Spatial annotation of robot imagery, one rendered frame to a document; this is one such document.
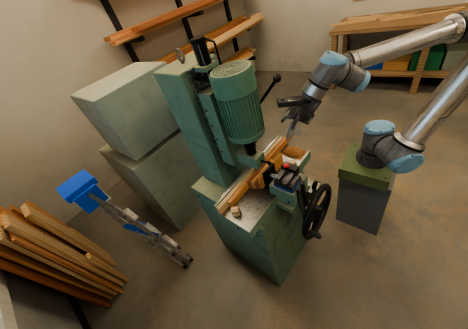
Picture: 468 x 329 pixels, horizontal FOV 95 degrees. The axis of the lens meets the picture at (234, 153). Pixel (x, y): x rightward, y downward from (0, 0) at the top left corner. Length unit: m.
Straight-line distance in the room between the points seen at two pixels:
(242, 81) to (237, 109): 0.11
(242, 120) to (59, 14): 2.50
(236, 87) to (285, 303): 1.49
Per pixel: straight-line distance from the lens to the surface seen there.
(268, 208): 1.08
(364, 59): 1.14
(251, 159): 1.06
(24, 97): 2.96
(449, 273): 2.10
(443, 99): 1.33
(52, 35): 3.02
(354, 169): 1.59
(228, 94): 0.82
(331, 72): 0.91
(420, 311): 1.94
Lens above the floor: 1.77
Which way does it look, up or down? 39 degrees down
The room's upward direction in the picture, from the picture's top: 18 degrees counter-clockwise
